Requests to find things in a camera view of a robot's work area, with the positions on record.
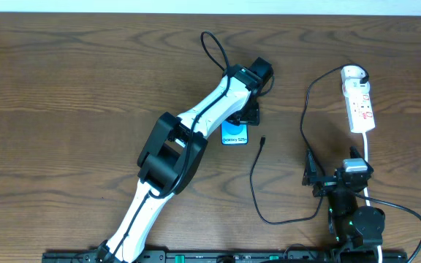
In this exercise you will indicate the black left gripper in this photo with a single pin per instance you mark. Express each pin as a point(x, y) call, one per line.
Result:
point(249, 117)

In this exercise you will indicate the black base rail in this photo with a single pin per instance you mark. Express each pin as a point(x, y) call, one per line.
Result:
point(153, 256)

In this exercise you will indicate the white USB charger plug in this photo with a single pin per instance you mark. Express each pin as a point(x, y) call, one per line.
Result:
point(353, 71)

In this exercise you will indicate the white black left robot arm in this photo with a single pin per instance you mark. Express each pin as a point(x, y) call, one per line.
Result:
point(174, 150)

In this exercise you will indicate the white power strip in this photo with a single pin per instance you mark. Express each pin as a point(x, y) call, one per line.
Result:
point(358, 106)

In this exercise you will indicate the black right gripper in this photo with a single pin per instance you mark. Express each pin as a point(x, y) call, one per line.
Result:
point(327, 183)

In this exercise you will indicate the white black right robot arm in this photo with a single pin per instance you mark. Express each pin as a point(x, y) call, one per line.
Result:
point(358, 228)

